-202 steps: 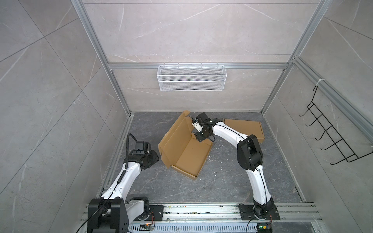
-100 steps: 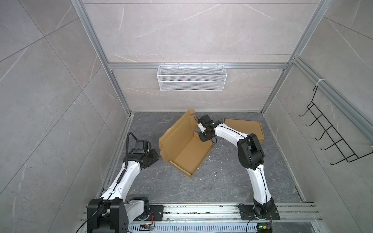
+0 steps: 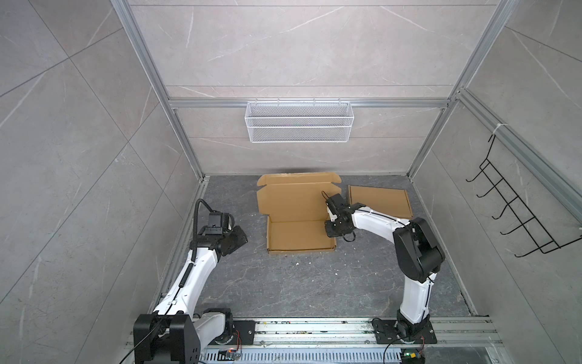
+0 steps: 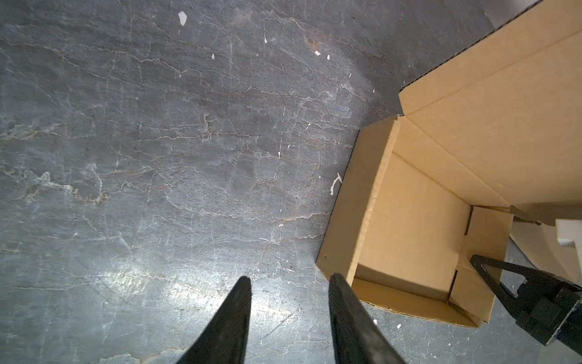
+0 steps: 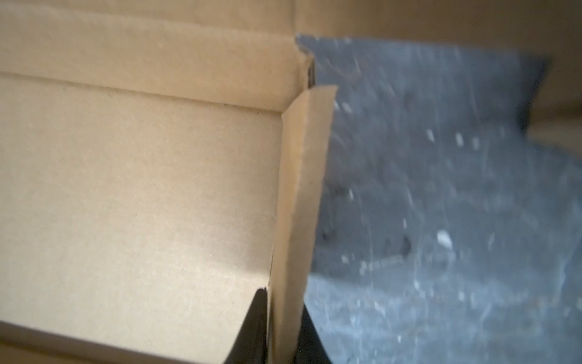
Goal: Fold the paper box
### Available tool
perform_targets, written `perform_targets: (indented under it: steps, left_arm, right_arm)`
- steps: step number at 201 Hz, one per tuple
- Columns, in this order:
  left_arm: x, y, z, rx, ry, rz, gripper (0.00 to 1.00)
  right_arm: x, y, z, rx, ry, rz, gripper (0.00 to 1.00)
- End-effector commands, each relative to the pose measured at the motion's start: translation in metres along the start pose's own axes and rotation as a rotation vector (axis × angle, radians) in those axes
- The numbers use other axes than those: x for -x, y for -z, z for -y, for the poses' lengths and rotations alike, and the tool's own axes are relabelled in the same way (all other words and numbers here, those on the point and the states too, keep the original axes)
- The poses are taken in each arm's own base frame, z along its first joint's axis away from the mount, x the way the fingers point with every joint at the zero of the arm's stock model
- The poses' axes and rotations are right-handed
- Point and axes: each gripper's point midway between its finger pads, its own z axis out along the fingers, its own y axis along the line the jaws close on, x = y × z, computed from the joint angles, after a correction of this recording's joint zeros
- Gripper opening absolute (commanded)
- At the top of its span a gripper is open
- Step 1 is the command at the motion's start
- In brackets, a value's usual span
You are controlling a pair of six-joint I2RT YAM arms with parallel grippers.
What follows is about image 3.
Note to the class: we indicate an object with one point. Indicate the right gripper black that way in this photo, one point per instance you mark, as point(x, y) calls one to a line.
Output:
point(330, 233)

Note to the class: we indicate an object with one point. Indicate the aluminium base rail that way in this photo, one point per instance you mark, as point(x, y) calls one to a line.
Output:
point(352, 340)

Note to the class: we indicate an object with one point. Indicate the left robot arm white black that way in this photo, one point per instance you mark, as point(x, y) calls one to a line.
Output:
point(173, 332)

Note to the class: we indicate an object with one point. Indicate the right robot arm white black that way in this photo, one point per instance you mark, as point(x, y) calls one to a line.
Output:
point(418, 252)

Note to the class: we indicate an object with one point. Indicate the black wire hook rack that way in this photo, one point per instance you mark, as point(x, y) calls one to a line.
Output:
point(526, 220)

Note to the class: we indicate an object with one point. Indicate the aluminium frame profiles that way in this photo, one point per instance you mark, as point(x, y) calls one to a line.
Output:
point(561, 188)

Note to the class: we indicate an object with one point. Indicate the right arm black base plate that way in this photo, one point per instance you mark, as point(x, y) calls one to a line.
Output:
point(386, 331)

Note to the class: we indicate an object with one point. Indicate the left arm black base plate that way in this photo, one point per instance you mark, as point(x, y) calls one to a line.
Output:
point(238, 332)

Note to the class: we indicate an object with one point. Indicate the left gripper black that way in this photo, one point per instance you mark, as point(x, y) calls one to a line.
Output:
point(241, 236)

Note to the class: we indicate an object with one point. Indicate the white wire mesh basket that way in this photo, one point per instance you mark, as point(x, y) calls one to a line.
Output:
point(299, 122)

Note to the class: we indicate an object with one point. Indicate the white zip tie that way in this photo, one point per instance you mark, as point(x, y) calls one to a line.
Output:
point(497, 127)

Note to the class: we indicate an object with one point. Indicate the brown cardboard box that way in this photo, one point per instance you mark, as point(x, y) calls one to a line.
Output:
point(387, 201)
point(296, 210)

